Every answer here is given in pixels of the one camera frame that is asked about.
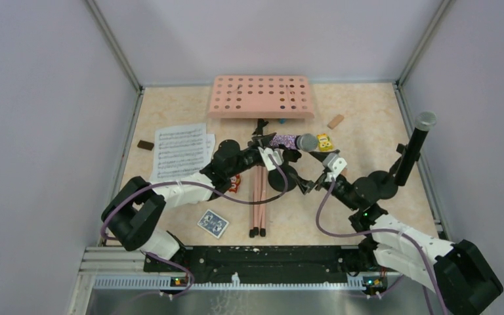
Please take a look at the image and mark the purple glitter microphone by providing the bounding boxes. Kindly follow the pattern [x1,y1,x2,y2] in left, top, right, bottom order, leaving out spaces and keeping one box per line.
[269,133,319,152]

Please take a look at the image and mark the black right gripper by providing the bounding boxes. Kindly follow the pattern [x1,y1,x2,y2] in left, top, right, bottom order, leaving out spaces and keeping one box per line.
[290,150,360,211]

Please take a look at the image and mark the blue playing card box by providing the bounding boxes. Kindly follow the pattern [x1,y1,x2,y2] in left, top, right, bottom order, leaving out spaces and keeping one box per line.
[197,209,230,239]

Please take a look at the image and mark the black grey microphone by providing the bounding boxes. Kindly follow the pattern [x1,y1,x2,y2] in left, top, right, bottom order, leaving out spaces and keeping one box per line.
[394,112,437,186]

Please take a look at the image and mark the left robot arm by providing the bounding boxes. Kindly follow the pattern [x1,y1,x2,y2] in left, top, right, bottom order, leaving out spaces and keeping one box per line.
[101,140,273,271]

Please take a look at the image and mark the small wooden block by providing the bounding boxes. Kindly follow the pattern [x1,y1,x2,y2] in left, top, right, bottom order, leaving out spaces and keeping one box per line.
[327,114,345,130]

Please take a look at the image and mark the yellow owl toy block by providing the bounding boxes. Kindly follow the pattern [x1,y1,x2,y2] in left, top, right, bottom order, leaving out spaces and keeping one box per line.
[316,133,334,152]

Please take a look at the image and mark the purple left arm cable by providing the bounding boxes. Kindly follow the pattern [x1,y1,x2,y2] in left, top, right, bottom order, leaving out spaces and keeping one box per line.
[100,154,289,240]

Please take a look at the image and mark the black microphone desk stand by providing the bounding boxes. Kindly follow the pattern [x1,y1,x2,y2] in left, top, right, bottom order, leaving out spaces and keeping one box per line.
[267,150,303,193]

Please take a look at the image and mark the red owl toy block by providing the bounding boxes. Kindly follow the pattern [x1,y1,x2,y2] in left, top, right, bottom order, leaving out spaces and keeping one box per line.
[228,175,242,193]

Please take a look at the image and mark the dark brown flat block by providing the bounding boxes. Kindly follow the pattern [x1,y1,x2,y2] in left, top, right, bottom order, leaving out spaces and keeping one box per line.
[136,140,154,151]

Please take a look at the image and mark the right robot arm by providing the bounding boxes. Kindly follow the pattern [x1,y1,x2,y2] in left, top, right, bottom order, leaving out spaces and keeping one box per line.
[292,171,504,314]

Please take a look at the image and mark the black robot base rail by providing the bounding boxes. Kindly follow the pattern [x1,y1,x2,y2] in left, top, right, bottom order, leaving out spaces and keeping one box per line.
[143,245,389,284]

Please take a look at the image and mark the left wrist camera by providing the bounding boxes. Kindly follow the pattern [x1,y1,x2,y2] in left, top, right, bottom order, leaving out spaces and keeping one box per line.
[259,148,283,171]

